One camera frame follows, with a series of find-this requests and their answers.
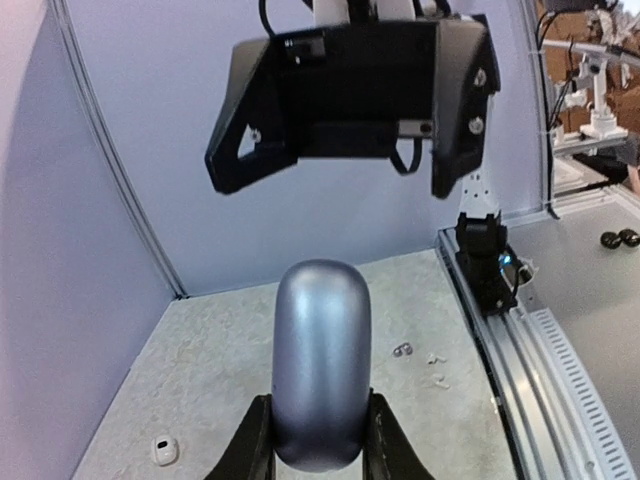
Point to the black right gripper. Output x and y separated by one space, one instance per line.
354 91

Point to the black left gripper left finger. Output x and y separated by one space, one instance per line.
250 453

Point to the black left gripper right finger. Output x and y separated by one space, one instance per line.
387 452

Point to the blue-grey earbud charging case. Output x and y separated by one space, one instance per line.
321 366

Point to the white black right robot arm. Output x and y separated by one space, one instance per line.
481 236

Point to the white earbud charging case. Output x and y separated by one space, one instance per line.
164 450

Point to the black earbud case background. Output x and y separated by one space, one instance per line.
610 240
630 238

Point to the white earbud right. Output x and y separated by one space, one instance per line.
439 382

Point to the cardboard boxes pile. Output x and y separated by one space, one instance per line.
614 23

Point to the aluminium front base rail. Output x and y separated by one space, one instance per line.
555 420

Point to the aluminium right corner post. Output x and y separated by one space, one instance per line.
528 14

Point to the aluminium corner post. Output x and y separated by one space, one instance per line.
98 126
528 14

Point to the aluminium left corner post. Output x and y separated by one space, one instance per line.
98 126

